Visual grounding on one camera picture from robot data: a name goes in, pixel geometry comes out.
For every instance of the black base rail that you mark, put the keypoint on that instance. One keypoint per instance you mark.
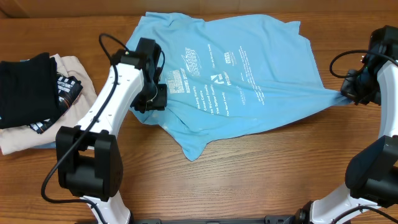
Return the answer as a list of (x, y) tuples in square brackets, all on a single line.
[(217, 220)]

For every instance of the black folded garment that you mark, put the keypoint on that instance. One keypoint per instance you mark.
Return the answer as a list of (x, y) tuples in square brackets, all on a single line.
[(29, 91)]

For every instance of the black white patterned garment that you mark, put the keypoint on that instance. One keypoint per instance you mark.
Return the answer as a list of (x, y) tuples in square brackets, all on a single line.
[(69, 89)]

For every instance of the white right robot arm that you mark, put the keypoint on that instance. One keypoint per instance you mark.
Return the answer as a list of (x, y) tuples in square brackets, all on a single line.
[(371, 176)]

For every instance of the blue denim garment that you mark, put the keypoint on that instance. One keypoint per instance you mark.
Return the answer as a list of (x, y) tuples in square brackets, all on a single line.
[(50, 145)]

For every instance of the beige folded garment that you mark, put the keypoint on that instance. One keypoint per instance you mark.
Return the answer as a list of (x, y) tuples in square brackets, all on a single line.
[(21, 138)]

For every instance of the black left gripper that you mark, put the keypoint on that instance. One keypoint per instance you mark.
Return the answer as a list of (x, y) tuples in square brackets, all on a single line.
[(160, 104)]

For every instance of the light blue t-shirt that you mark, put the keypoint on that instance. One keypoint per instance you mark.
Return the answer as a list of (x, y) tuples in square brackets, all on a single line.
[(231, 77)]

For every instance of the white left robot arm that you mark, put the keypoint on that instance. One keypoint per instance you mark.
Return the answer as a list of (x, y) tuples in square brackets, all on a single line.
[(89, 162)]

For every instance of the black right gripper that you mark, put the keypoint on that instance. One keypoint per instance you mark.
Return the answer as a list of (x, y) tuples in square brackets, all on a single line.
[(348, 90)]

